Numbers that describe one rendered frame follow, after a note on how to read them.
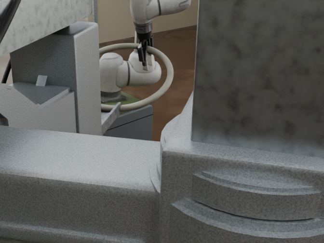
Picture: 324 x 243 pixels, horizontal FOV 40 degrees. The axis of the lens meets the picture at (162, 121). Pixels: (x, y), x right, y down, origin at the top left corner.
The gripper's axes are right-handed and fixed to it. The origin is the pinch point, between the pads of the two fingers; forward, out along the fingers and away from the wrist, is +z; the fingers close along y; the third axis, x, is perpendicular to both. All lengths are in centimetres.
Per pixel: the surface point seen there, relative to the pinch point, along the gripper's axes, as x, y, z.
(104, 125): 17, 61, -18
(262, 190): 95, 121, -96
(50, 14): 28, 84, -84
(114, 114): 14, 50, -13
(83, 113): 27, 81, -46
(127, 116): -16.5, 3.4, 43.8
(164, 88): 23.8, 25.0, -10.4
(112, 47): -15.1, 7.5, -10.1
